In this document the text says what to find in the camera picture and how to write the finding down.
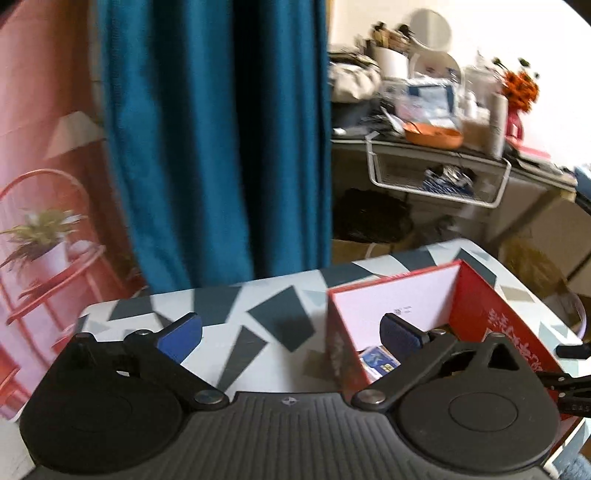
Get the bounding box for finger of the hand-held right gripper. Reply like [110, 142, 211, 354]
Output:
[555, 344, 591, 360]
[539, 368, 591, 393]

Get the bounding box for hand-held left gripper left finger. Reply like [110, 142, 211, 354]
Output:
[74, 311, 230, 412]

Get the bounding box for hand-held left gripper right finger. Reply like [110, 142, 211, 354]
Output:
[353, 311, 523, 412]

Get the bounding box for blue white card packet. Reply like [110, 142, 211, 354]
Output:
[359, 345, 400, 383]

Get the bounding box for red cardboard box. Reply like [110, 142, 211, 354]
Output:
[325, 258, 578, 467]

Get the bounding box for purple plastic basin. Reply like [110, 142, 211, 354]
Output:
[551, 288, 588, 340]

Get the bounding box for yellow plastic bag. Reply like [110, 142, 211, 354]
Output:
[501, 240, 567, 297]

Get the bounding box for geometric patterned table cover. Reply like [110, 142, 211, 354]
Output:
[74, 237, 585, 402]

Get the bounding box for black bag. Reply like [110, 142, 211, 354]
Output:
[333, 188, 413, 243]

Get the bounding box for blue white patterned packet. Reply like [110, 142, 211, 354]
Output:
[424, 168, 455, 195]

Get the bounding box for crumpled silver foil packet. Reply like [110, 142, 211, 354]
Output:
[450, 166, 477, 192]

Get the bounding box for beige desk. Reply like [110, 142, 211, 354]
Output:
[330, 129, 591, 259]

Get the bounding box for teal curtain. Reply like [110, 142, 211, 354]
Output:
[95, 0, 334, 296]

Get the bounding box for orange bowl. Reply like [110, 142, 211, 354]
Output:
[404, 121, 464, 149]

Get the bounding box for pink flat box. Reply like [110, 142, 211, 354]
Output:
[512, 141, 553, 161]

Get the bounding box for clear box of wooden sticks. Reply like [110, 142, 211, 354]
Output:
[462, 117, 492, 151]

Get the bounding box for white bottle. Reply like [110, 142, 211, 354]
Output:
[489, 92, 509, 158]

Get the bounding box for clear plastic storage box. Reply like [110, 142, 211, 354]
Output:
[397, 78, 462, 132]

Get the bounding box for pink flower pot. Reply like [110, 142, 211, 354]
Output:
[505, 111, 526, 141]

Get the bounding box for white cloth bag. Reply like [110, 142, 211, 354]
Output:
[330, 62, 384, 103]

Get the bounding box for orange artificial flowers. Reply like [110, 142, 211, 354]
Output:
[496, 58, 541, 112]

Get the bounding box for white round container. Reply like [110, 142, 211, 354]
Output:
[410, 48, 463, 85]

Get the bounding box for white brush holder cup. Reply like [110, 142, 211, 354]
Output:
[372, 45, 411, 80]

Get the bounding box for bunch of makeup brushes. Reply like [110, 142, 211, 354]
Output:
[367, 21, 414, 51]

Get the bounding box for round white mirror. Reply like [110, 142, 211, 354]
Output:
[409, 9, 452, 50]

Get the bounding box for white wire basket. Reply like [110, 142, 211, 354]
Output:
[365, 131, 512, 209]

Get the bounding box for pink wall poster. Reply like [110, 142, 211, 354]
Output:
[0, 0, 153, 421]

